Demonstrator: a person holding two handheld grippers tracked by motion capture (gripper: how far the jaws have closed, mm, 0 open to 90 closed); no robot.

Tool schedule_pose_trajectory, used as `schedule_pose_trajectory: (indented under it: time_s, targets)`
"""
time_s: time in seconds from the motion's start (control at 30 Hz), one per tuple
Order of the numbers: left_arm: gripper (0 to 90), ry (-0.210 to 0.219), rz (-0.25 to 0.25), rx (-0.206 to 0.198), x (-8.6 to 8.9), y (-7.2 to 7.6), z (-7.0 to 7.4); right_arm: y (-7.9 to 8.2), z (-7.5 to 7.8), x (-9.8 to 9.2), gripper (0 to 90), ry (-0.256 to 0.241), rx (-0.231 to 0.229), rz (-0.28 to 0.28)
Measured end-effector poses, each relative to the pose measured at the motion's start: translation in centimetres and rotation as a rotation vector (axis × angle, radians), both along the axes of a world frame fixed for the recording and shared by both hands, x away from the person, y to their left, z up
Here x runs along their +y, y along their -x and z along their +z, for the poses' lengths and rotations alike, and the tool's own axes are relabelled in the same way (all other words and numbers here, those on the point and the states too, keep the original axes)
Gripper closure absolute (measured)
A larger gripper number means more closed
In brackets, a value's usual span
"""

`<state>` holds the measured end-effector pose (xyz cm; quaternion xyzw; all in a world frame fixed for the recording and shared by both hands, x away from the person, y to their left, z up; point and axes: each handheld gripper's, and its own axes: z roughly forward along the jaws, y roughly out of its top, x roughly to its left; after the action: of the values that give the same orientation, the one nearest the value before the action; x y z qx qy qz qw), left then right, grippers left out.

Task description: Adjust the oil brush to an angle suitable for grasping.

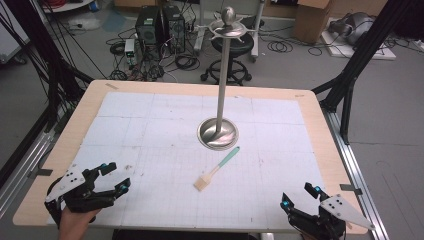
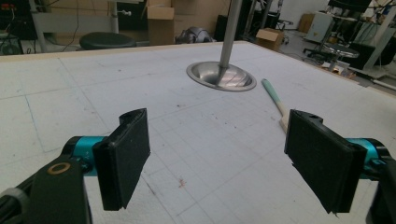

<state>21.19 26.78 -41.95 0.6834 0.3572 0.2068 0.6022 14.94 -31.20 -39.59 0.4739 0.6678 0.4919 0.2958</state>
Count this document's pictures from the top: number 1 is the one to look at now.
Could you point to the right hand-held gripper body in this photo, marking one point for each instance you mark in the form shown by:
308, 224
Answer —
328, 216

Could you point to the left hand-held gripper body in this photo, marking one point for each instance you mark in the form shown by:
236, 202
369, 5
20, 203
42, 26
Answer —
78, 196

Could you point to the metal utensil stand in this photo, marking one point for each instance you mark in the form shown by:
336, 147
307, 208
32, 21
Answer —
221, 100

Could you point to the person's left hand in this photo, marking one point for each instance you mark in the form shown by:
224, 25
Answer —
75, 225

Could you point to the black tape strip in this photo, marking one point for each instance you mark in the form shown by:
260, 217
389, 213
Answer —
350, 189
41, 172

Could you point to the white grid mat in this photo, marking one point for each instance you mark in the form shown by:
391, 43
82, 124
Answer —
186, 160

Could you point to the small grey power supply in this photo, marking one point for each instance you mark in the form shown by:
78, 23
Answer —
129, 50

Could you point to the black computer tower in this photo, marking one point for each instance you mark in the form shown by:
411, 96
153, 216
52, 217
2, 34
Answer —
174, 28
149, 25

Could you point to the black round stool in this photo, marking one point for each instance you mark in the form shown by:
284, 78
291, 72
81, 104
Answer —
235, 63

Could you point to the white flat board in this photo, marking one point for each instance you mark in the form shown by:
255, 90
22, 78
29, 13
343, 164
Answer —
373, 52

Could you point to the grey bag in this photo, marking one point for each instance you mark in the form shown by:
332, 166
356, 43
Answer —
355, 26

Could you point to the cardboard box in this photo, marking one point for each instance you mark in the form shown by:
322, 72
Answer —
315, 20

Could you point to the aluminium rail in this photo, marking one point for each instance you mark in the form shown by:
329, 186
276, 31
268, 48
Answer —
23, 170
360, 186

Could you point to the black metal frame post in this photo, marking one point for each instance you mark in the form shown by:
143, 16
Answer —
50, 60
353, 66

